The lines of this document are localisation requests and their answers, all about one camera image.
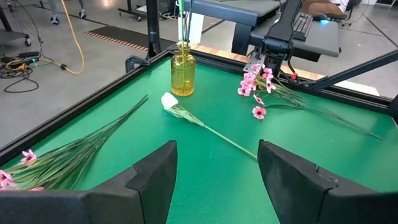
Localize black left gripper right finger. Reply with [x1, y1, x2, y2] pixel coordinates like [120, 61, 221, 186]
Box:
[257, 139, 398, 224]

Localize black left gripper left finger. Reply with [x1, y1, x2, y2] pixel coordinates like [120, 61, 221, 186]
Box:
[0, 139, 178, 224]

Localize pink flower spray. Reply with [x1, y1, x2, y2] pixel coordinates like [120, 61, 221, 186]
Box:
[237, 63, 382, 140]
[0, 95, 149, 192]

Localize white tulip with green stem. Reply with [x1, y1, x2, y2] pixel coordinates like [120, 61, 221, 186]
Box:
[160, 91, 258, 160]
[178, 0, 186, 63]

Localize amber glass vase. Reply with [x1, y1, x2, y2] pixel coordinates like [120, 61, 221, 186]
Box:
[170, 42, 197, 97]

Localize green table mat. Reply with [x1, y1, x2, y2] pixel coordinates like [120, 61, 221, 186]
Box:
[0, 57, 398, 224]

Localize black clamp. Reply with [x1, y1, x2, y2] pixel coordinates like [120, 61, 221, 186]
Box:
[124, 55, 150, 74]

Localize grey keyboard desk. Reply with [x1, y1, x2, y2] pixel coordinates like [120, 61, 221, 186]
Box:
[248, 19, 341, 63]

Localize black power strip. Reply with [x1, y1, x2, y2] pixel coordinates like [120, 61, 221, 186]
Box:
[17, 50, 41, 59]

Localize black mat with striped edge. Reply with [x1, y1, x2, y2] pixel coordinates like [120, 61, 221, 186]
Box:
[85, 25, 177, 52]

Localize black computer keyboard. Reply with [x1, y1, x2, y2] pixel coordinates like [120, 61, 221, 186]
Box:
[292, 12, 314, 42]

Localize computer mouse with blue light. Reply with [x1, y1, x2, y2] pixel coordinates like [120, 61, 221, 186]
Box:
[312, 12, 330, 26]

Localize black upright pole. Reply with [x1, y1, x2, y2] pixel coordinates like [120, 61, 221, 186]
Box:
[146, 0, 162, 60]

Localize person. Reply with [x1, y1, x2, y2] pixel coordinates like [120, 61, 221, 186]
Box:
[301, 0, 351, 20]

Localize black rolling stand base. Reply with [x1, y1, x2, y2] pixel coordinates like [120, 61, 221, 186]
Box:
[117, 0, 149, 22]

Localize grey rolling cart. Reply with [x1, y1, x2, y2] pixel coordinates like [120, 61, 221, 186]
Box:
[0, 6, 32, 47]

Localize white panel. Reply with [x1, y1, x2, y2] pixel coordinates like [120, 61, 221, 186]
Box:
[177, 12, 205, 45]

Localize grey monitor desk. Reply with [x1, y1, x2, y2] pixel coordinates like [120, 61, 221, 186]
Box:
[183, 0, 282, 56]

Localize black table frame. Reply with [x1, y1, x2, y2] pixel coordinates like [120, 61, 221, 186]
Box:
[0, 43, 398, 166]

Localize black diagonal frame strut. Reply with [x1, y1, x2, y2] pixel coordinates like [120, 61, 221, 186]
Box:
[307, 49, 398, 91]

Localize black floor cable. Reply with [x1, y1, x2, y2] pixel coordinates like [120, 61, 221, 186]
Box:
[0, 55, 41, 94]

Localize yellow floor cable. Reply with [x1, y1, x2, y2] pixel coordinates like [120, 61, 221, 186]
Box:
[60, 0, 85, 75]

